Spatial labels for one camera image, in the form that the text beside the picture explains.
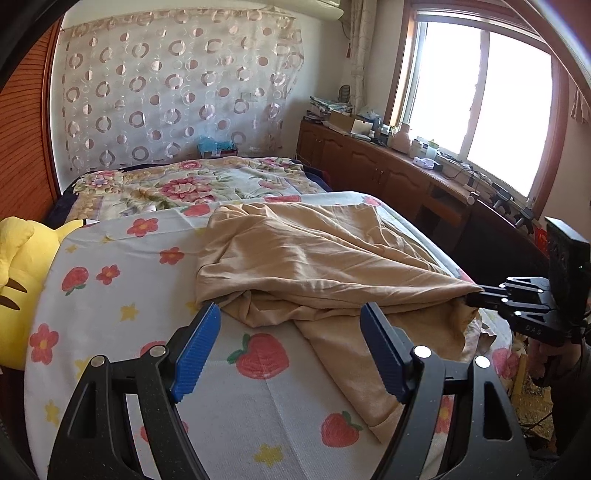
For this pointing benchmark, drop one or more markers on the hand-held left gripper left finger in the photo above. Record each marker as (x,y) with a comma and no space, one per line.
(196,355)

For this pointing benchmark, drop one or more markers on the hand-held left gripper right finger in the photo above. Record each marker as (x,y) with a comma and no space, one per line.
(383,350)

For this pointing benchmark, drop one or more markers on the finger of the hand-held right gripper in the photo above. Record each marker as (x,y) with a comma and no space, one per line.
(485,300)
(517,284)

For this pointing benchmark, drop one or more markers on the beige t-shirt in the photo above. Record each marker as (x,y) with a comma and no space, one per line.
(323,267)

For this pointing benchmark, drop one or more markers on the person's right hand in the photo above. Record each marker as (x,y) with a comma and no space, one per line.
(554,364)

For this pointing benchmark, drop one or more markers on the strawberry print bed sheet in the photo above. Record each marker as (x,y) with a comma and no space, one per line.
(138,332)

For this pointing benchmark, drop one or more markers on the gold patterned cloth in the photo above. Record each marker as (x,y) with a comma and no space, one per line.
(531,392)

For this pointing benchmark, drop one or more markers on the white cloth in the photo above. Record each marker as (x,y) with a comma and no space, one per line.
(425,162)

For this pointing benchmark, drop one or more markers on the floral quilt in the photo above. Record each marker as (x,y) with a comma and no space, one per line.
(184,184)

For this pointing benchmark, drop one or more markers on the wooden cabinet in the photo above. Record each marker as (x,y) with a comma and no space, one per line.
(369,166)

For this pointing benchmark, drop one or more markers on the pink jug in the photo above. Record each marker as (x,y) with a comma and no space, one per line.
(401,138)

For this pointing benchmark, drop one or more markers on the yellow plush toy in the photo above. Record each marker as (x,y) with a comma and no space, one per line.
(21,286)

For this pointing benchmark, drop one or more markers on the window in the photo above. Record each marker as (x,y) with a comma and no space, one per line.
(485,92)

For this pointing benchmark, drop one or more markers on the blue plastic bag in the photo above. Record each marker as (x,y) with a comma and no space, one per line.
(216,146)

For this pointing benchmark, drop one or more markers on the white box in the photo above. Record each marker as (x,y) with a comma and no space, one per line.
(362,127)

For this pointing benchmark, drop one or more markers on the cardboard box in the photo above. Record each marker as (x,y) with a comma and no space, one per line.
(344,121)

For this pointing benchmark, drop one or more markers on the stack of papers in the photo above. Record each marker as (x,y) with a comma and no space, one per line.
(330,105)

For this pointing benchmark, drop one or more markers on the mesh pen holder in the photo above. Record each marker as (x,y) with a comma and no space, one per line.
(344,93)

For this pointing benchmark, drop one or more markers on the circle pattern sheer curtain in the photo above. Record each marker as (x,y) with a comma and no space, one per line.
(175,92)

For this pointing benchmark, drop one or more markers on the wooden slatted panel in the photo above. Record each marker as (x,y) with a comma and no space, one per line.
(25,138)

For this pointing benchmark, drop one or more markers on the beige patterned window curtain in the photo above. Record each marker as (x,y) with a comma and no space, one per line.
(360,50)

